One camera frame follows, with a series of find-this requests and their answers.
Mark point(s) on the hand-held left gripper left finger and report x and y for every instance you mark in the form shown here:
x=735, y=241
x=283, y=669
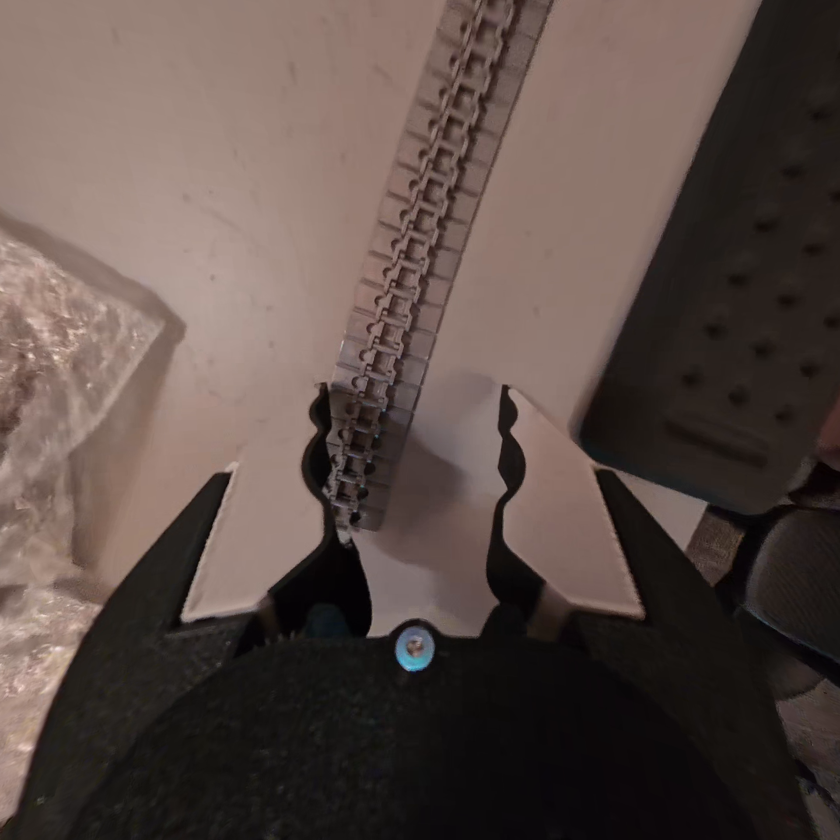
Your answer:
x=243, y=558

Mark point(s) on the grey desk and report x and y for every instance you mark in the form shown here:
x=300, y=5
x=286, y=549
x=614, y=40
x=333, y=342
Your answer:
x=197, y=164

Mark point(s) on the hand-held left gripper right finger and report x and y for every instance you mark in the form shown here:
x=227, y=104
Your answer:
x=571, y=538

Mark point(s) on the black perforated chair armrest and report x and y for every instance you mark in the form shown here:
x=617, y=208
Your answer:
x=735, y=262

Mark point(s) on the black chair seat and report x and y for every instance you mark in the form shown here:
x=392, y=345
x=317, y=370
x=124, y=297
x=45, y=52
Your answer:
x=787, y=577

